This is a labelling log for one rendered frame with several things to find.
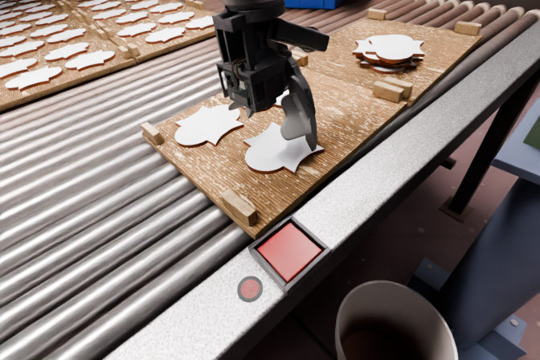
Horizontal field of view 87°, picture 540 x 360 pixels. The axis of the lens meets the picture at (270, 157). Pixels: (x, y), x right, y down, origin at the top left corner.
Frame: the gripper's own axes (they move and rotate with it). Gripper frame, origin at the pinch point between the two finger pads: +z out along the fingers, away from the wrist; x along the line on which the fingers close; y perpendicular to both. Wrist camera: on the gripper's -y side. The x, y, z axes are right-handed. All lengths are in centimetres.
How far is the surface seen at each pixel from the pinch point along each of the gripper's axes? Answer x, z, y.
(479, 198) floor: 24, 98, -111
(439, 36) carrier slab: 0, 4, -61
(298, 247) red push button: 14.4, 4.7, 12.3
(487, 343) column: 48, 93, -41
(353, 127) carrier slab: 5.8, 3.7, -12.4
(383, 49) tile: -2.7, -0.7, -36.7
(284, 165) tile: 3.9, 2.9, 3.7
